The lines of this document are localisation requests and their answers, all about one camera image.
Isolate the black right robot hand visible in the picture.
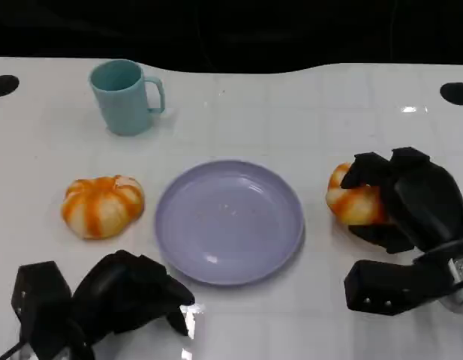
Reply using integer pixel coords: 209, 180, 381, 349
340, 146, 463, 255

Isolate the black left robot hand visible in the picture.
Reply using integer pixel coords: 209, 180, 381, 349
71, 250, 196, 338

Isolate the orange white toy bread roll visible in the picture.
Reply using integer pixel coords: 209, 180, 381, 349
61, 174, 146, 241
326, 162, 390, 226

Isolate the lilac plate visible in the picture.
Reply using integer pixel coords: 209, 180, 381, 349
155, 160, 305, 287

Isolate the pale green mug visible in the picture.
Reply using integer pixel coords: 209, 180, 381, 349
89, 59, 166, 137

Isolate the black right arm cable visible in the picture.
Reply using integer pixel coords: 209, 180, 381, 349
414, 236, 463, 260

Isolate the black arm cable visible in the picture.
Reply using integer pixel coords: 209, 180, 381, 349
414, 236, 463, 260
0, 338, 28, 360

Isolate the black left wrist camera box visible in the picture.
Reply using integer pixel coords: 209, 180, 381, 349
11, 261, 74, 360

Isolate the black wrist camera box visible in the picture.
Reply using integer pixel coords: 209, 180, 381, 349
344, 259, 454, 317
11, 261, 74, 360

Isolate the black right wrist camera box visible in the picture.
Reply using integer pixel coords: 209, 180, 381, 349
344, 259, 454, 317

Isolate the black table cable hole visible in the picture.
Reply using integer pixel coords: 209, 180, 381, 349
440, 82, 463, 106
0, 74, 21, 98

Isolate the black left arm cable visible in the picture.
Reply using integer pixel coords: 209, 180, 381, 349
0, 338, 28, 360

